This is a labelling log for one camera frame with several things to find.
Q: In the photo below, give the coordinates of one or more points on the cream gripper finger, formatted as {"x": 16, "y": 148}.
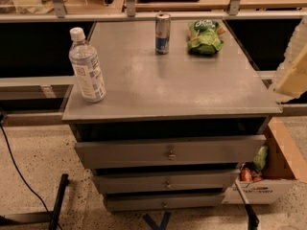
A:
{"x": 291, "y": 77}

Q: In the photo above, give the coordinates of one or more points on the redbull can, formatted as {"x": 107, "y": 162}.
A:
{"x": 162, "y": 32}

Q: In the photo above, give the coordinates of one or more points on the clear plastic water bottle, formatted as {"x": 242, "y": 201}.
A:
{"x": 86, "y": 65}

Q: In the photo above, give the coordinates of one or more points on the green snack bag in box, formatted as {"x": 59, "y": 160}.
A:
{"x": 259, "y": 160}

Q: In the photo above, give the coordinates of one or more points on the cardboard box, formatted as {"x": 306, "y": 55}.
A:
{"x": 285, "y": 167}

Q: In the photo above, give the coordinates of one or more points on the top grey drawer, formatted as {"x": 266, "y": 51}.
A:
{"x": 168, "y": 152}

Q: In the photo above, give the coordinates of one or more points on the grey drawer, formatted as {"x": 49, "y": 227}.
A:
{"x": 161, "y": 202}
{"x": 164, "y": 181}
{"x": 168, "y": 152}

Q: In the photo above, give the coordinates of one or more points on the green chip bag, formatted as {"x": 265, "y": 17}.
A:
{"x": 204, "y": 37}

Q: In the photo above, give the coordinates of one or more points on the orange snack package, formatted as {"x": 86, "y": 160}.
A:
{"x": 246, "y": 175}

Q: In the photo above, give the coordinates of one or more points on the middle grey drawer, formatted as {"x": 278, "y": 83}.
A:
{"x": 164, "y": 181}

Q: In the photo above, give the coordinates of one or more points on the grey drawer cabinet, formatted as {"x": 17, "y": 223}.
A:
{"x": 172, "y": 96}

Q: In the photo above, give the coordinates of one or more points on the bottom grey drawer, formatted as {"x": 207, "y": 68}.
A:
{"x": 161, "y": 202}

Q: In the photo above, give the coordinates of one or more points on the black metal stand leg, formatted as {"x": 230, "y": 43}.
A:
{"x": 52, "y": 218}

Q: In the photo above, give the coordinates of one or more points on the black handled tool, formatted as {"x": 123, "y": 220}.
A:
{"x": 253, "y": 220}

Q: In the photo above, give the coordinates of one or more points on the grey metal rail frame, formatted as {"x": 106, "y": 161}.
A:
{"x": 17, "y": 11}

